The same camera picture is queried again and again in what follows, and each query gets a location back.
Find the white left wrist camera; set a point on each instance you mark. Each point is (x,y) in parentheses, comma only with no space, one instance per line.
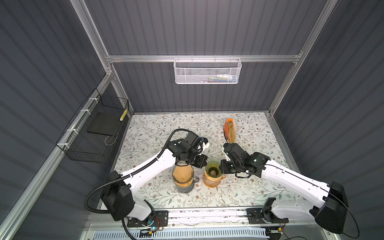
(205,143)

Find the yellow marker in basket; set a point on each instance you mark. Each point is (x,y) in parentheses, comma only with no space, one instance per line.
(124,115)

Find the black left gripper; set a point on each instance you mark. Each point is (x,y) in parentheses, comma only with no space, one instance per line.
(203,158)

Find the black pad in basket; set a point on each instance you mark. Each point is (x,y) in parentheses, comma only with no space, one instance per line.
(105,124)

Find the clear grey glass dripper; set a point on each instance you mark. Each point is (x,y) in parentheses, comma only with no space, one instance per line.
(183,177)

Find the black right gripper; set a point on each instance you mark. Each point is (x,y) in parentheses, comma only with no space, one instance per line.
(222,167)

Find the clear grey glass pitcher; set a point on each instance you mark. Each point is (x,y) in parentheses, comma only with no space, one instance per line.
(187,190)

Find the orange glass pitcher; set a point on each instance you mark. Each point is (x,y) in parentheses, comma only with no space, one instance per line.
(213,182)

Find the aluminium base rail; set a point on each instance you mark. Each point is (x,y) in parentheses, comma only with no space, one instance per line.
(230,223)

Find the single brown paper filter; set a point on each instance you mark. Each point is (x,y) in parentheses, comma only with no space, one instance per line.
(183,174)

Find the white wire mesh basket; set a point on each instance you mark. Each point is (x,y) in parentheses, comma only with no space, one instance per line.
(207,70)

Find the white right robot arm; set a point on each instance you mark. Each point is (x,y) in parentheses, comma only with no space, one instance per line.
(325,204)

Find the black wire basket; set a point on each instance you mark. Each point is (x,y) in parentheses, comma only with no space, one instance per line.
(79,145)

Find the green glass dripper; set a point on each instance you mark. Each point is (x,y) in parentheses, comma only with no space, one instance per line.
(213,169)

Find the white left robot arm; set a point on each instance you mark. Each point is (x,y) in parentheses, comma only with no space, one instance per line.
(119,196)

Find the orange coffee filter box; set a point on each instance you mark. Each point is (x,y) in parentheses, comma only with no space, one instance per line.
(230,130)

